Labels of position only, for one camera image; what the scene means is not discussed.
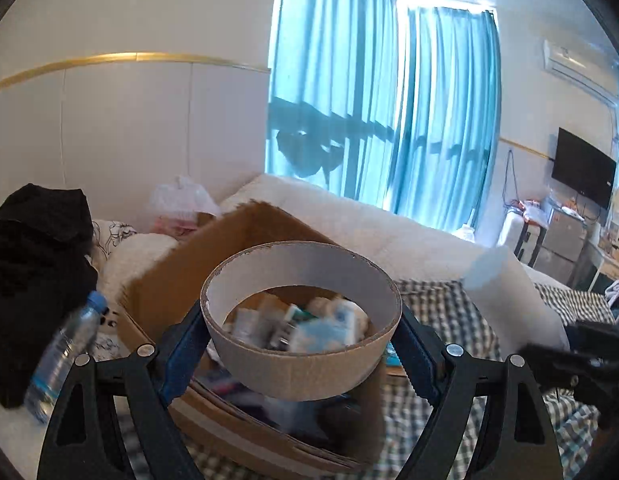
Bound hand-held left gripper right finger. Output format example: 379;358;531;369
389;305;565;480

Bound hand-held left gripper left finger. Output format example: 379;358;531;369
36;300;212;480

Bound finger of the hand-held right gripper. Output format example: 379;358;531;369
522;344;606;402

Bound brown cardboard box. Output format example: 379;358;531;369
116;200;390;476

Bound beige masking tape roll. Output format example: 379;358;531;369
200;241;403;402

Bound green white checked blanket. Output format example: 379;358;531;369
114;279;617;480

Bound white blurred bundle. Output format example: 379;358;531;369
463;245;573;353

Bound white knitted blanket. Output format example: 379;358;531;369
96;232;180;306

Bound clear water bottle blue cap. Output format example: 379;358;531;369
24;290;109;423

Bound grey cabinet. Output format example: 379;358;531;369
532;207;587;263

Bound black white suitcase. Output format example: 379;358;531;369
519;220;545;267

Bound white quilted bed cover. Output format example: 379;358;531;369
219;174;495;283

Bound white line-print sheet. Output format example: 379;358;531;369
89;218;137;261

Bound pink white plastic bag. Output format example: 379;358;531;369
148;175;222;236

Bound pile of small clutter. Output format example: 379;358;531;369
519;199;590;221

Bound black cloth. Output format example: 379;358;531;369
0;183;99;409

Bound black television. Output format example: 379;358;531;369
551;127;617;209

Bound teal curtain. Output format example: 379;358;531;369
264;0;503;226

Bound white air conditioner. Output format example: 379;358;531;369
542;39;619;106

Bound dark wall cable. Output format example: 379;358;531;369
504;149;519;206

